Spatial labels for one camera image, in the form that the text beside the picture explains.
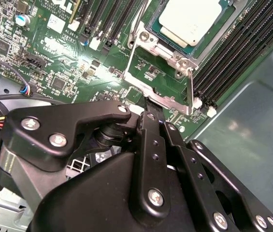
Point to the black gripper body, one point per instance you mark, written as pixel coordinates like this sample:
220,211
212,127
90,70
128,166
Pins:
90,200

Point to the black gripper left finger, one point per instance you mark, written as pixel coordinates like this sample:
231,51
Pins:
42,125

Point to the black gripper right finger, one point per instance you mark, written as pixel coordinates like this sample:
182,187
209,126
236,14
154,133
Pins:
189,164

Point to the metal socket cover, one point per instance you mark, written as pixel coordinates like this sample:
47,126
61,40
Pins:
175,102

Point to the silver green CPU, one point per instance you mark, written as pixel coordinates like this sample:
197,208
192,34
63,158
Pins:
189,21

